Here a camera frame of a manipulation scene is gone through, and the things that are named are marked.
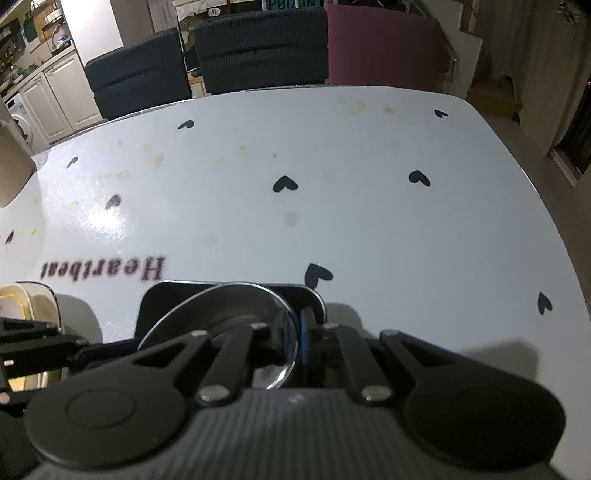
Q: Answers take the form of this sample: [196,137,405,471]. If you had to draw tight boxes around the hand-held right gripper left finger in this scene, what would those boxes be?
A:
[131,323,278,408]

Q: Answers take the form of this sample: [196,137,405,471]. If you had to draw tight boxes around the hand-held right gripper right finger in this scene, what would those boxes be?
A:
[299,309,463,407]

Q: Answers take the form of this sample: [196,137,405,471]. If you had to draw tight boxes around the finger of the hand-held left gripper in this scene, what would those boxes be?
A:
[0,318,89,372]

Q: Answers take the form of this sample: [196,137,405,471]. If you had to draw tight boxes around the round steel bowl with handle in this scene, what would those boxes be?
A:
[136,282,299,391]

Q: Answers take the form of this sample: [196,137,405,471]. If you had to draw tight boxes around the cream bowl with handles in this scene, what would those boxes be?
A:
[0,287,48,391]

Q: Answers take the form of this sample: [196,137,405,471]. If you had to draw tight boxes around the wooden steel kettle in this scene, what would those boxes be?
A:
[0,99,36,209]

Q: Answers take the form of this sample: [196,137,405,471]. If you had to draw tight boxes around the white washing machine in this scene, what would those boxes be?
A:
[6,95,38,147]

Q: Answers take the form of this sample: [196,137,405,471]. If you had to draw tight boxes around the white lower kitchen cabinet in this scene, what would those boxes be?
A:
[18,51,105,145]

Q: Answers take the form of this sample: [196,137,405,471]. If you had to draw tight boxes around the dark blue chair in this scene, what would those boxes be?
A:
[84,27,194,121]
[193,6,329,96]

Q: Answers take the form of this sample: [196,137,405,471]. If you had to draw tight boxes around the maroon chair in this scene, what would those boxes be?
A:
[324,4,451,91]

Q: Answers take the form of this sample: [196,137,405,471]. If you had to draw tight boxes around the teal framed sign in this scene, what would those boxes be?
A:
[262,0,324,11]

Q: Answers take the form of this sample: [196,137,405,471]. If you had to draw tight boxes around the dark glass door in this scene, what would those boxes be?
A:
[554,69,591,186]

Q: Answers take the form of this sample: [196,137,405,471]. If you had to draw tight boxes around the pale long curtain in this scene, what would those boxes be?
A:
[517,0,591,158]

